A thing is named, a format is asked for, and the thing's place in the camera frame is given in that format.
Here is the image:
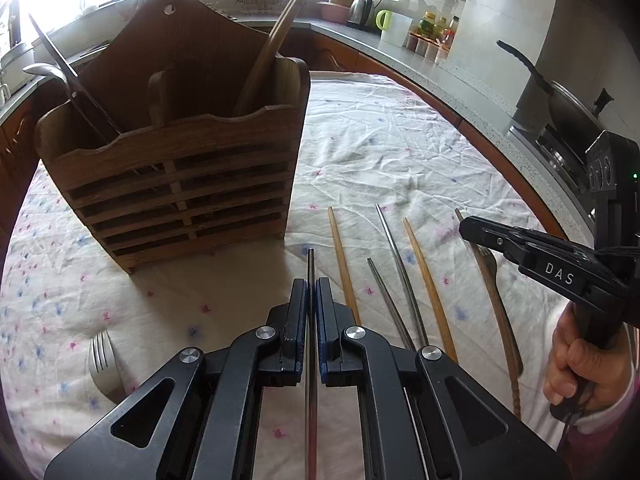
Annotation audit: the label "steel chopstick short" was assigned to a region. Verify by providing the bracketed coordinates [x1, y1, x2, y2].
[305, 249, 318, 480]

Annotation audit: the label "wooden utensil holder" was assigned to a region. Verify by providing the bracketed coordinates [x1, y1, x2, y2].
[35, 0, 310, 272]

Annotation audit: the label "light wooden chopstick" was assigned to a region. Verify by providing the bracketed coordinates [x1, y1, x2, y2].
[328, 207, 361, 324]

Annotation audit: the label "bamboo chopstick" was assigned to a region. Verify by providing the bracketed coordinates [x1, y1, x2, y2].
[402, 218, 458, 363]

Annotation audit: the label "pink basin with bowls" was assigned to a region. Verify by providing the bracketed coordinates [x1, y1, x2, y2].
[318, 0, 355, 24]

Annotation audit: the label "steel spoon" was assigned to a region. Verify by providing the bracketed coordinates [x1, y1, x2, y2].
[23, 63, 108, 144]

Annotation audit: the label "seasoning bottles rack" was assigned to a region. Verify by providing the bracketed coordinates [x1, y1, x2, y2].
[405, 11, 459, 64]

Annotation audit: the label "gas stove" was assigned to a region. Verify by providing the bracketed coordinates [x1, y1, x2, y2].
[510, 122, 594, 210]

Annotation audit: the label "green handled white jug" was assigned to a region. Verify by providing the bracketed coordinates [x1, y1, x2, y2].
[375, 10, 412, 48]

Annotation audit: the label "floral white tablecloth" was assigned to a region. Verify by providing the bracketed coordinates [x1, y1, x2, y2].
[1, 75, 564, 477]

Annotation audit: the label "long brown wooden chopstick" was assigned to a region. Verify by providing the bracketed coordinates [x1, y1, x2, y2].
[233, 0, 307, 116]

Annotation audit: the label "person's right hand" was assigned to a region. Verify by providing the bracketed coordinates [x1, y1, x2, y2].
[544, 302, 632, 412]

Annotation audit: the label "lower wooden kitchen cabinets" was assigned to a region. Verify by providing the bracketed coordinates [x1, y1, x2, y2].
[1, 25, 568, 250]

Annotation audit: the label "steel electric kettle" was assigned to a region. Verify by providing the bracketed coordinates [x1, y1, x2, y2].
[347, 0, 373, 28]

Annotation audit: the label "black frying pan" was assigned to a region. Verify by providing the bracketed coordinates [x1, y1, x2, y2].
[496, 40, 614, 154]

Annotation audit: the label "steel chopstick long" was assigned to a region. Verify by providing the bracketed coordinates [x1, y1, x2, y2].
[375, 204, 430, 347]

